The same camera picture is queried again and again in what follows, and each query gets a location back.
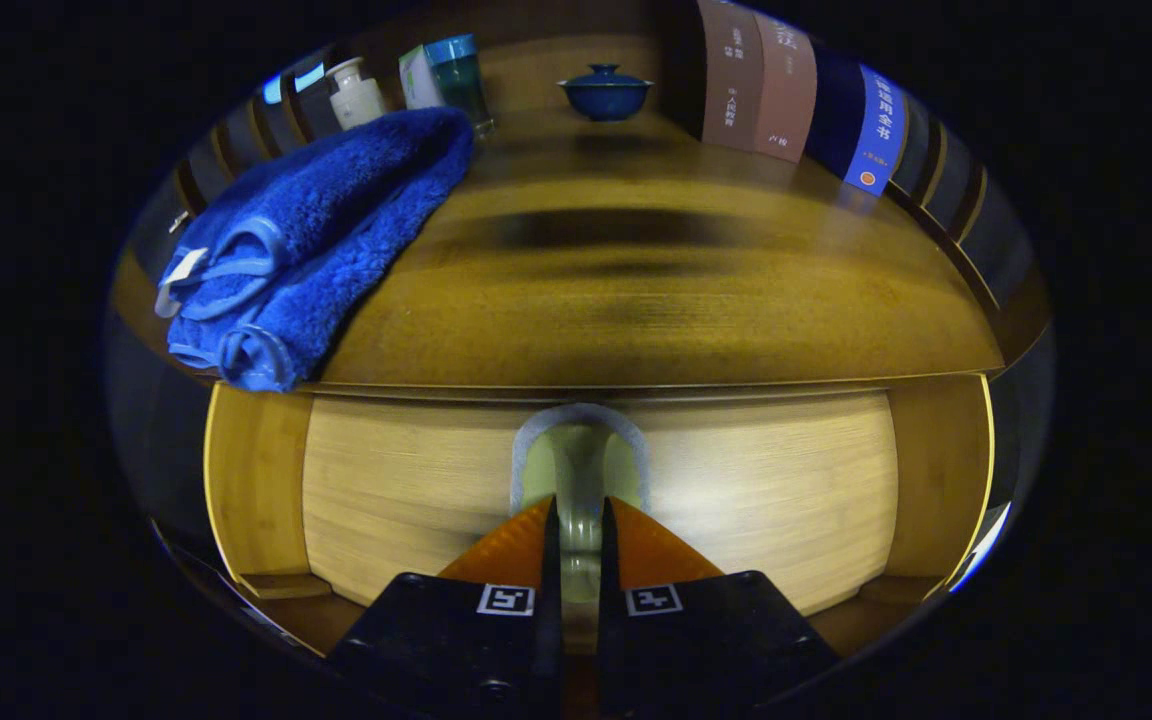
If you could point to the dark brown book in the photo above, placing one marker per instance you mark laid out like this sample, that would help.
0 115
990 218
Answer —
731 90

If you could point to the white pump bottle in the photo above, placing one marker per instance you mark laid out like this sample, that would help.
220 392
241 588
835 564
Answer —
356 100

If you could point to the reddish brown book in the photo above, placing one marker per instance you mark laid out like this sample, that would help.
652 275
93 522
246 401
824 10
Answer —
786 100

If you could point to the blue towel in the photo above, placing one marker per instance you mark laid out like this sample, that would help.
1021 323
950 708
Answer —
336 230

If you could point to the wooden countertop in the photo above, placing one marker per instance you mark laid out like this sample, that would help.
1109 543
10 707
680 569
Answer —
686 300

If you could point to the green white box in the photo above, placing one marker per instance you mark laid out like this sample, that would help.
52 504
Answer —
416 82

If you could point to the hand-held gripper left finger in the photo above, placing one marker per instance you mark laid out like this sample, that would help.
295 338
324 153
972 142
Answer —
436 640

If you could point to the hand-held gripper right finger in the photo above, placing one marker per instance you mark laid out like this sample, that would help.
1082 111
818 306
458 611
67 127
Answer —
716 640

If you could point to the wooden drawer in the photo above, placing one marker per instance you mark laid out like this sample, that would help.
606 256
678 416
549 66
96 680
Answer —
786 480

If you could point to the blue lidded teacup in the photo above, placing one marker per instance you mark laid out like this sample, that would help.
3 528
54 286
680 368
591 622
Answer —
604 98

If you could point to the teal bottle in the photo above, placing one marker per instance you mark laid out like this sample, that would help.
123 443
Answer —
461 85

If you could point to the wooden cabinet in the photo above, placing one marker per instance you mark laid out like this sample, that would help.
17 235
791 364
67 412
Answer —
526 75

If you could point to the blue book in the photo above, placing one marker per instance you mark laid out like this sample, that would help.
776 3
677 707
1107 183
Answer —
881 130

